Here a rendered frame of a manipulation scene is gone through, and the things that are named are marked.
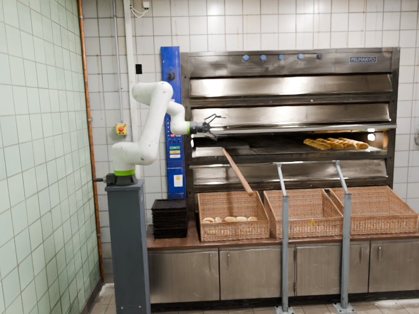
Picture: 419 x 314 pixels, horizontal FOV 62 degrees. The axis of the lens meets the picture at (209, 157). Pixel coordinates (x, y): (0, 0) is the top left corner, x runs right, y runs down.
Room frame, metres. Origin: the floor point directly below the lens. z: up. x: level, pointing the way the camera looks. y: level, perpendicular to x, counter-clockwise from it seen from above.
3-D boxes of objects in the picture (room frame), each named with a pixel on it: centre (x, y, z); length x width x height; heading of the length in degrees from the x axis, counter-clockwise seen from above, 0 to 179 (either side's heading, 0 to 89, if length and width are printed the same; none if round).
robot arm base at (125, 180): (2.05, 0.57, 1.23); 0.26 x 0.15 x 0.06; 93
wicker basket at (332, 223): (2.87, -0.77, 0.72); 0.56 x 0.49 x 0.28; 93
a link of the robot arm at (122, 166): (2.05, 0.50, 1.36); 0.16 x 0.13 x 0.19; 62
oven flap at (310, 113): (3.14, -0.74, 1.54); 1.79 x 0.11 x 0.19; 92
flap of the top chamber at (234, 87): (3.14, -0.74, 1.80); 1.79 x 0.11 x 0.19; 92
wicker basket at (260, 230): (2.86, -0.17, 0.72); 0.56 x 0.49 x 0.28; 94
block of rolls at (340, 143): (3.60, -1.31, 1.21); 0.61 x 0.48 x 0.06; 2
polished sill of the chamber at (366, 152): (3.16, -0.74, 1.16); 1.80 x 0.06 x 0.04; 92
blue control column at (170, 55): (4.03, 0.34, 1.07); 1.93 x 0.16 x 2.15; 2
